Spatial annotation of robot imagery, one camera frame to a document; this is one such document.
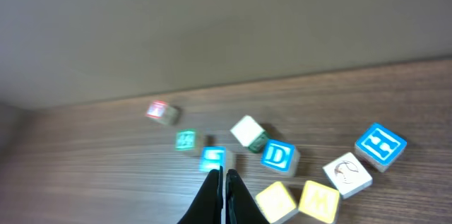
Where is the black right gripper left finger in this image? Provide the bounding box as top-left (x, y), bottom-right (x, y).
top-left (178, 166), bottom-right (223, 224)

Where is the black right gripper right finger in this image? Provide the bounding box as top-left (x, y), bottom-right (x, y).
top-left (225, 169), bottom-right (269, 224)

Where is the yellow top wooden block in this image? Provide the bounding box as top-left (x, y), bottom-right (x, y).
top-left (298, 180), bottom-right (341, 224)

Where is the yellow-sided wooden block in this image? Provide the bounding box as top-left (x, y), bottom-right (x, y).
top-left (255, 182), bottom-right (298, 223)

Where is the blue wooden block left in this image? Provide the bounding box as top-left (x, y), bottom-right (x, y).
top-left (199, 146), bottom-right (236, 172)

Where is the blue D wooden block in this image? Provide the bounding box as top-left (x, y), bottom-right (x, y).
top-left (261, 139), bottom-right (301, 177)

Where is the green Z wooden block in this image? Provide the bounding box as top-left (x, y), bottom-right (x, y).
top-left (175, 129), bottom-right (206, 156)

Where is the plain green-edged wooden block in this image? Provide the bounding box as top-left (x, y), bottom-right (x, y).
top-left (230, 115), bottom-right (270, 153)

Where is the red Y wooden block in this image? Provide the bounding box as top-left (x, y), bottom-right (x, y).
top-left (145, 100), bottom-right (180, 125)

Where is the plain picture wooden block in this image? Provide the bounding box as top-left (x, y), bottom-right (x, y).
top-left (323, 152), bottom-right (373, 199)

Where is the blue wooden block right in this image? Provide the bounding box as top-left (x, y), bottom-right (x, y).
top-left (355, 123), bottom-right (408, 172)

